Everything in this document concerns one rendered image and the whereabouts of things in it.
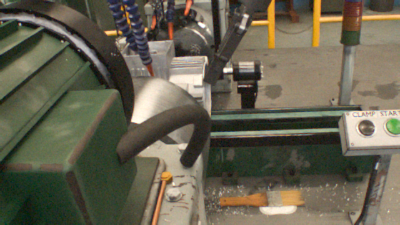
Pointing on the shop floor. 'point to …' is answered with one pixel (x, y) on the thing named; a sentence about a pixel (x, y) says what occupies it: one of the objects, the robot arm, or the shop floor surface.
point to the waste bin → (381, 5)
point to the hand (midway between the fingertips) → (215, 69)
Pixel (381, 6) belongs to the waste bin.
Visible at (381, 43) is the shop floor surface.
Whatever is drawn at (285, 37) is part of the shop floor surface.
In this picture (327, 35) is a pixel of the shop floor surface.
